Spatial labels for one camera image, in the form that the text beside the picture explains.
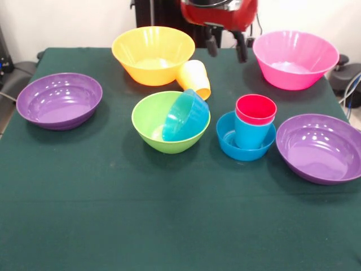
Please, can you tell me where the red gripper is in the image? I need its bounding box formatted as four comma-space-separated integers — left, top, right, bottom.
180, 0, 259, 63

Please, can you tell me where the orange cup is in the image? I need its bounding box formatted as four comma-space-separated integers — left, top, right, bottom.
177, 59, 212, 101

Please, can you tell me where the red cup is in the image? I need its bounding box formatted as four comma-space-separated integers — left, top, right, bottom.
235, 94, 278, 126

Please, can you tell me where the pink bowl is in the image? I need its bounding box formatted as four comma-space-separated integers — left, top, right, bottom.
252, 30, 340, 91

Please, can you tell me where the orange bowl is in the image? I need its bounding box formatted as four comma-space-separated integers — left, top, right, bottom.
111, 25, 196, 86

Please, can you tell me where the blue bowl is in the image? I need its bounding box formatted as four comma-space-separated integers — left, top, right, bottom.
162, 89, 211, 142
216, 111, 276, 162

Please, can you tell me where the blue cup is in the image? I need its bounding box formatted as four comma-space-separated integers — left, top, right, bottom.
234, 117, 276, 150

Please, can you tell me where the green bowl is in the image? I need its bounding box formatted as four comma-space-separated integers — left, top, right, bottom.
131, 90, 212, 155

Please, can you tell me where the purple bowl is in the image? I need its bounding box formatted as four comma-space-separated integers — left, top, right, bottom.
16, 72, 103, 132
275, 113, 361, 186

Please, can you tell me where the black computer tower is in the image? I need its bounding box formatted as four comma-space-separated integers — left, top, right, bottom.
0, 25, 15, 82

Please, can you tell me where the black knobbed device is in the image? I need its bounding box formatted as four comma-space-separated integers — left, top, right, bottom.
329, 54, 361, 95

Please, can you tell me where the dark green tablecloth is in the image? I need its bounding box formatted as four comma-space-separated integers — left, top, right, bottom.
0, 47, 361, 271

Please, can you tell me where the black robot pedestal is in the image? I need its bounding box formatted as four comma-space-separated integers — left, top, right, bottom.
135, 0, 229, 49

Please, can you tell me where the grey cable bundle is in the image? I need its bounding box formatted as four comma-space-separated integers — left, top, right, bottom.
338, 72, 361, 133

